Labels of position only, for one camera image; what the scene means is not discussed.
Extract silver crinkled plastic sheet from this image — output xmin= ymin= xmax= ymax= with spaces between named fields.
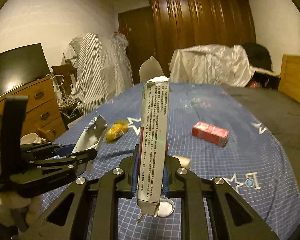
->
xmin=170 ymin=44 xmax=254 ymax=87

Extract yellow plastic wrapper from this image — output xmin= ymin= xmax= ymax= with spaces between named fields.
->
xmin=105 ymin=120 xmax=129 ymax=143

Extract white trash bin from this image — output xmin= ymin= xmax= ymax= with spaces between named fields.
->
xmin=20 ymin=133 xmax=46 ymax=145

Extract tangled white cables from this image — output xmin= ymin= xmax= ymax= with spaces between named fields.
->
xmin=46 ymin=73 xmax=83 ymax=119

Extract wooden chest of drawers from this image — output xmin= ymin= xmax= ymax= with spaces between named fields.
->
xmin=0 ymin=76 xmax=66 ymax=141

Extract dark wooden door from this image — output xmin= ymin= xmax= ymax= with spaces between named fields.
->
xmin=118 ymin=7 xmax=156 ymax=85

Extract black tv screen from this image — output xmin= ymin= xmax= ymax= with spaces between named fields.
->
xmin=0 ymin=43 xmax=50 ymax=96

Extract wooden headboard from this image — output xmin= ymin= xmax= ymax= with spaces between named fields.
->
xmin=278 ymin=54 xmax=300 ymax=103

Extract white round lid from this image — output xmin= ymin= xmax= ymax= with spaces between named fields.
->
xmin=158 ymin=198 xmax=175 ymax=217

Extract striped grey white cloth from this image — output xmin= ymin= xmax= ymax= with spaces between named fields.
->
xmin=63 ymin=33 xmax=134 ymax=115

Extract red white small box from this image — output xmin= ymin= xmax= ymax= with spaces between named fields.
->
xmin=192 ymin=121 xmax=229 ymax=147

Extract grey torn paper wrapper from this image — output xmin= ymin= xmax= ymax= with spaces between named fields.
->
xmin=71 ymin=115 xmax=108 ymax=176

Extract long grey printed box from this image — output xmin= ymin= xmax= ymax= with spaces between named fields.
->
xmin=137 ymin=76 xmax=170 ymax=221

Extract blue grid bed cover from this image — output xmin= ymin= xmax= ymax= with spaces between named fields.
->
xmin=41 ymin=81 xmax=300 ymax=240

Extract dark wooden wardrobe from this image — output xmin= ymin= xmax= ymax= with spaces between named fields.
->
xmin=149 ymin=0 xmax=256 ymax=76

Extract wooden chair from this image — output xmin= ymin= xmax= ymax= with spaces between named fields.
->
xmin=52 ymin=63 xmax=77 ymax=96

